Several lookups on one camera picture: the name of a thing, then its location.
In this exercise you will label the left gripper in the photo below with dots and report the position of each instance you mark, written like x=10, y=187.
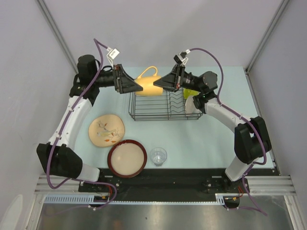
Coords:
x=125, y=84

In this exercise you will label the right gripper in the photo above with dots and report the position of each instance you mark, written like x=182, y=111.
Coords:
x=171, y=81

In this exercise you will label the yellow mug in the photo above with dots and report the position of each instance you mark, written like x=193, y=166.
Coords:
x=149, y=89

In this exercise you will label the green bowl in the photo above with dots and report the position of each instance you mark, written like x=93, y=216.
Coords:
x=188, y=92

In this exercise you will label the black wire dish rack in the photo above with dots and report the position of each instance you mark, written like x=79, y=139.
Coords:
x=168, y=106

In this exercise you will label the white bowl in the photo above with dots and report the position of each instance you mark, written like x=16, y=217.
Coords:
x=190, y=107

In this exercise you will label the clear plastic cup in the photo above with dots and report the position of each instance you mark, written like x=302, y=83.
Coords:
x=158, y=156

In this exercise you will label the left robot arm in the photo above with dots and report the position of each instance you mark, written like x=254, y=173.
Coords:
x=57, y=156

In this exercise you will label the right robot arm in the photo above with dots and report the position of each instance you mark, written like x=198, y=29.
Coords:
x=251, y=138

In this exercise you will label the beige bird pattern plate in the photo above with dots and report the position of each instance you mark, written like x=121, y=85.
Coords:
x=106, y=130

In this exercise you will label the red rimmed round plate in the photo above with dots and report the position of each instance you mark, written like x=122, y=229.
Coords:
x=127, y=158

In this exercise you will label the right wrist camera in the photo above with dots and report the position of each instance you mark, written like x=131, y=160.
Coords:
x=182, y=58

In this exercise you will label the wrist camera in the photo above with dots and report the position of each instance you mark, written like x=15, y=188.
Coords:
x=182, y=58
x=112, y=53

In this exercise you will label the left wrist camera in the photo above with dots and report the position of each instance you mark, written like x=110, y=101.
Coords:
x=112, y=53

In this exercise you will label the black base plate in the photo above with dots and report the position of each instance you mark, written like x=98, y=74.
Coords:
x=174, y=185

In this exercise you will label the white cable duct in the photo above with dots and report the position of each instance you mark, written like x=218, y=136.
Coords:
x=98, y=200

